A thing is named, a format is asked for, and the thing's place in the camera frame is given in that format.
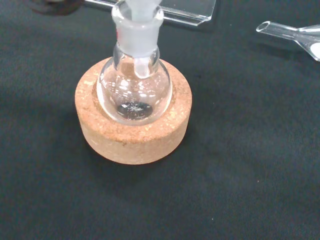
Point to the small glass round-bottom flask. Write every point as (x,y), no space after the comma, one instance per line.
(135,92)

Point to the clear glass weighing funnel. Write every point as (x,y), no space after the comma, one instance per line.
(287,33)

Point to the black bench cloth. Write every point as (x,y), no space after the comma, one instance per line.
(250,150)

